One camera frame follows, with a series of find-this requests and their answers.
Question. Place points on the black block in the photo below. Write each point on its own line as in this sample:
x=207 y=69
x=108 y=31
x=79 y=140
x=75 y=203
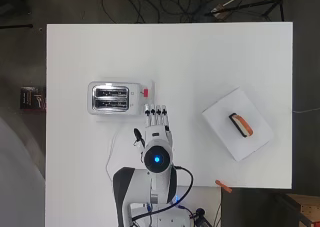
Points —
x=238 y=123

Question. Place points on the grey rounded sheet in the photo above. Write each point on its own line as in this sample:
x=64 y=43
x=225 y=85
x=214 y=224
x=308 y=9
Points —
x=16 y=187

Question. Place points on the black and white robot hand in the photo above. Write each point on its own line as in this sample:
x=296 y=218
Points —
x=158 y=131

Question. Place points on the wooden crate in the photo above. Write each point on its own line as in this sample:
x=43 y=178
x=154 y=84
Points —
x=306 y=208

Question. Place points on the white seven-joint robot arm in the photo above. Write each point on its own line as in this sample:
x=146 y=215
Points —
x=158 y=183

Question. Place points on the steel toaster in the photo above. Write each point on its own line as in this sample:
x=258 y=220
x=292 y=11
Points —
x=110 y=98

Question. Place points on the black rod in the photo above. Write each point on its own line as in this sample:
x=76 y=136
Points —
x=16 y=26

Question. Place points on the white flat box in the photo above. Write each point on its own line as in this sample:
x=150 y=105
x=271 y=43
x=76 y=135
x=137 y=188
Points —
x=230 y=137

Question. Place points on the orange clamp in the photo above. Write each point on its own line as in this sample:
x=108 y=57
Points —
x=223 y=186

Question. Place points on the dark red printed box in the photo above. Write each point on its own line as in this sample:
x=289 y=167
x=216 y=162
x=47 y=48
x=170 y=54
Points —
x=31 y=98

